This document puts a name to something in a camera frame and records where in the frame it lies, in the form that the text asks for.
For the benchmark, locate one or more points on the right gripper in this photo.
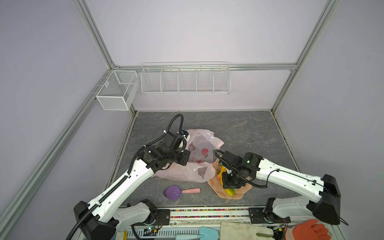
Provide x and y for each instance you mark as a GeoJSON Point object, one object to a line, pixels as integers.
{"type": "Point", "coordinates": [226, 184]}

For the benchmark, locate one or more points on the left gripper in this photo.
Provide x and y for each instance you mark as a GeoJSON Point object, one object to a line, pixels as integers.
{"type": "Point", "coordinates": [183, 162]}

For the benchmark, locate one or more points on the pink plastic bag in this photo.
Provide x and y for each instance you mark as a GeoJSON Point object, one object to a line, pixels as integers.
{"type": "Point", "coordinates": [201, 144]}

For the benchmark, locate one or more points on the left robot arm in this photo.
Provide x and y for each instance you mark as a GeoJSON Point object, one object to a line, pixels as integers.
{"type": "Point", "coordinates": [100, 219]}

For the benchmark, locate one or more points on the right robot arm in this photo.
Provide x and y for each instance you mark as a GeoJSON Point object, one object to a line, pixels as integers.
{"type": "Point", "coordinates": [319, 197]}

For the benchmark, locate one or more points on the yellow banana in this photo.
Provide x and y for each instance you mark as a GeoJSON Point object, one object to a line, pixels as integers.
{"type": "Point", "coordinates": [221, 173]}

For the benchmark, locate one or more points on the red strawberry at plate front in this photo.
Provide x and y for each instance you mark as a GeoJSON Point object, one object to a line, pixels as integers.
{"type": "Point", "coordinates": [230, 192]}

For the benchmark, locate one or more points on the beige cloth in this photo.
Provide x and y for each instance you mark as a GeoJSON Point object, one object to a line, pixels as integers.
{"type": "Point", "coordinates": [236, 231]}

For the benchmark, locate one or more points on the teal spatula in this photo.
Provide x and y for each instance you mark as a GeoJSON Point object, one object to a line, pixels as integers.
{"type": "Point", "coordinates": [204, 234]}

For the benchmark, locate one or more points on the small white mesh basket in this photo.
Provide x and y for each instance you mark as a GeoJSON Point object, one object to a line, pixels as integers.
{"type": "Point", "coordinates": [119, 90]}

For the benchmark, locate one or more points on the orange rubber glove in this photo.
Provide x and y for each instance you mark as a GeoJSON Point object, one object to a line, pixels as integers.
{"type": "Point", "coordinates": [310, 230]}

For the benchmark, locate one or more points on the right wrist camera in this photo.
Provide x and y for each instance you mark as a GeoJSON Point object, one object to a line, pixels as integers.
{"type": "Point", "coordinates": [227, 160]}

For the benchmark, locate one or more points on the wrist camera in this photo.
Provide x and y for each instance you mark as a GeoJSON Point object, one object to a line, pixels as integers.
{"type": "Point", "coordinates": [227, 160]}
{"type": "Point", "coordinates": [175, 141]}

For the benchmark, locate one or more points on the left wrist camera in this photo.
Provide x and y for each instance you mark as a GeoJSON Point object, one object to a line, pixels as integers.
{"type": "Point", "coordinates": [175, 141]}

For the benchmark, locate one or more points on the purple scoop pink handle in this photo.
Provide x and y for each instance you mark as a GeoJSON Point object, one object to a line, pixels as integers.
{"type": "Point", "coordinates": [174, 192]}

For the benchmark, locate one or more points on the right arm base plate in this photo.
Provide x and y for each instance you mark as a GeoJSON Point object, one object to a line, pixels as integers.
{"type": "Point", "coordinates": [259, 215]}

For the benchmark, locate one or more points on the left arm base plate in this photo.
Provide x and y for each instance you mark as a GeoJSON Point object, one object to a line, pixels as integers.
{"type": "Point", "coordinates": [159, 217]}

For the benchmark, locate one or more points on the long white wire basket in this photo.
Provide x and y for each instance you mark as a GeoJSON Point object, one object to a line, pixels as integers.
{"type": "Point", "coordinates": [186, 78]}

